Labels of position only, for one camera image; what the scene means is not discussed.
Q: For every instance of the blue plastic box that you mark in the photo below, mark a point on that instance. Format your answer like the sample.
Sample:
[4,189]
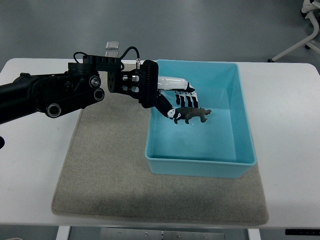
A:
[220,147]

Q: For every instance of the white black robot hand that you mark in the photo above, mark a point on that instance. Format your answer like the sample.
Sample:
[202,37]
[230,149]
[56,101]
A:
[169,95]

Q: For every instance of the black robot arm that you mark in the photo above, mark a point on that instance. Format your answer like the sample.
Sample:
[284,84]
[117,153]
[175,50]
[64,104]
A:
[58,94]

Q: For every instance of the beige felt mat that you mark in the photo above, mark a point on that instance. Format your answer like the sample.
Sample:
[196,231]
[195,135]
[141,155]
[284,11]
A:
[106,175]

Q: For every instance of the grey metal table crossbar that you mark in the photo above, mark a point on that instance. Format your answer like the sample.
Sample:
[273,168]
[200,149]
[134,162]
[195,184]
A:
[150,234]

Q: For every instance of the lower clear floor tile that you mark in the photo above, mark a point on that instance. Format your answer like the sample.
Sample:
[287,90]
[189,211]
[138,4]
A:
[112,54]

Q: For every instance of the brown toy hippo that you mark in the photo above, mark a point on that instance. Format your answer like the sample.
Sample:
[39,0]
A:
[187,113]

